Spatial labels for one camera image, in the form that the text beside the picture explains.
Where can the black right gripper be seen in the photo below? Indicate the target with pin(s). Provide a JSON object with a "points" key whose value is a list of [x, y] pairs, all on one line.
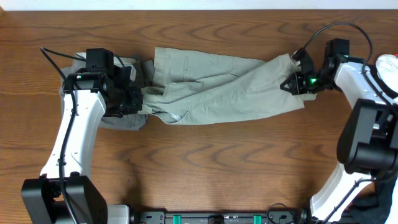
{"points": [[298, 88]]}

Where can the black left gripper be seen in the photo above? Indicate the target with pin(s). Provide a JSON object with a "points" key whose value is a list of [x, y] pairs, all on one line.
{"points": [[135, 102]]}

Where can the light khaki green pants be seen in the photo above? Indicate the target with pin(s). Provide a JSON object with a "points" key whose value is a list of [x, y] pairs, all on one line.
{"points": [[197, 88]]}

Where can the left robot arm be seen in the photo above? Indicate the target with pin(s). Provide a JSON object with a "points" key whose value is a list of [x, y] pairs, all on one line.
{"points": [[93, 98]]}

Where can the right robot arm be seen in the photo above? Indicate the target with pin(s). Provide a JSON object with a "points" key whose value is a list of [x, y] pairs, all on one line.
{"points": [[328, 205]]}

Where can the folded dark grey shorts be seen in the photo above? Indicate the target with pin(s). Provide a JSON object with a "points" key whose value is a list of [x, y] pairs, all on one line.
{"points": [[91, 79]]}

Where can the white garment in pile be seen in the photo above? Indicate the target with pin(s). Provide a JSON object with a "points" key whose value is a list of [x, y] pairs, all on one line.
{"points": [[387, 69]]}

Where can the black garment in pile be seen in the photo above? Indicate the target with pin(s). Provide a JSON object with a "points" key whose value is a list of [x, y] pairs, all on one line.
{"points": [[370, 202]]}

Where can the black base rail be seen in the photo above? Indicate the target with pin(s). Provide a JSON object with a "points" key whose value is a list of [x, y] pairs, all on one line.
{"points": [[270, 217]]}

